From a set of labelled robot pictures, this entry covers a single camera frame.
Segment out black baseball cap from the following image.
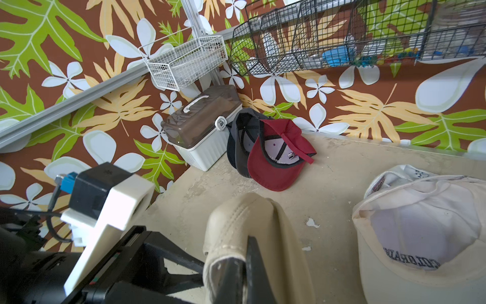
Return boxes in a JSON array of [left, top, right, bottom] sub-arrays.
[[227, 123, 237, 169]]

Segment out black wire wall basket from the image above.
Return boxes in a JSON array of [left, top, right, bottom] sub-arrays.
[[229, 1, 485, 76]]

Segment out red baseball cap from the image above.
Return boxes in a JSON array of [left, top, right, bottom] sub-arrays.
[[248, 119, 316, 192]]

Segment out white wire wall basket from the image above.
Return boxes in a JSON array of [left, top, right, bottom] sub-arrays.
[[139, 34, 228, 91]]

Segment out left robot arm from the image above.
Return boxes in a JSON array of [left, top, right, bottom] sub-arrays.
[[1, 163, 204, 303]]

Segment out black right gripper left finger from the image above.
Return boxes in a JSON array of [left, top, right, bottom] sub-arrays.
[[213, 258, 245, 304]]

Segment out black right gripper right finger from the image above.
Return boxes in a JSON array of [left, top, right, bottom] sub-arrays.
[[246, 236, 277, 304]]

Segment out white box with brown lid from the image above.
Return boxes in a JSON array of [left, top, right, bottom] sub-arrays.
[[161, 85, 242, 171]]

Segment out beige baseball cap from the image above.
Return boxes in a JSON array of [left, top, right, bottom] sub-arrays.
[[202, 193, 316, 303]]

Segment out dark grey baseball cap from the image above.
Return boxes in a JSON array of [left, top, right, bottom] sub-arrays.
[[231, 108, 268, 178]]

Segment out white cap under pile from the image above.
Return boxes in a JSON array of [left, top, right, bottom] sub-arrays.
[[352, 165, 485, 303]]

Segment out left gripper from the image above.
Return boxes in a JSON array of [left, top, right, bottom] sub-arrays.
[[56, 163, 204, 303]]

